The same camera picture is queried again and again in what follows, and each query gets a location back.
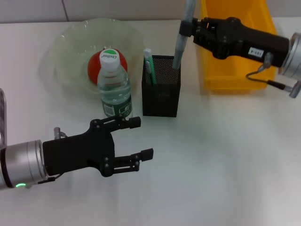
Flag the yellow plastic storage bin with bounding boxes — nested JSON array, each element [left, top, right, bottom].
[[198, 0, 282, 92]]

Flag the pale green glass fruit plate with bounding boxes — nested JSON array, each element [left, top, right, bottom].
[[39, 18, 149, 94]]

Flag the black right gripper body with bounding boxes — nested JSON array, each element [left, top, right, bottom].
[[209, 16, 290, 68]]

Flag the red-orange orange fruit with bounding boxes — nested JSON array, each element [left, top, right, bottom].
[[87, 48, 129, 87]]

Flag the silver right arm cable plug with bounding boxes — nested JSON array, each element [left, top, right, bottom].
[[288, 81, 301, 99]]

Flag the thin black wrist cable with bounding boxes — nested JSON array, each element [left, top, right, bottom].
[[37, 173, 62, 185]]

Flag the mint green utility knife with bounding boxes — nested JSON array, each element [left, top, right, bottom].
[[143, 48, 158, 85]]

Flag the grey pen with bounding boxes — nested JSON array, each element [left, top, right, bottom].
[[172, 0, 196, 70]]

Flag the clear green-label water bottle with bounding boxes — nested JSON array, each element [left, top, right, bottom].
[[97, 48, 134, 118]]

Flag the black mesh pen holder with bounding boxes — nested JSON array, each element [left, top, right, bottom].
[[142, 55, 181, 118]]

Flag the silver wrist connector fitting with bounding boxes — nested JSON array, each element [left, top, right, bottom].
[[53, 127, 67, 140], [258, 52, 274, 71]]

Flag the silver right wrist connector fitting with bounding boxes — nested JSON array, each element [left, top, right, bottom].
[[258, 52, 274, 71]]

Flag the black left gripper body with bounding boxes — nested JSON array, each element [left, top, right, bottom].
[[42, 119, 117, 177]]

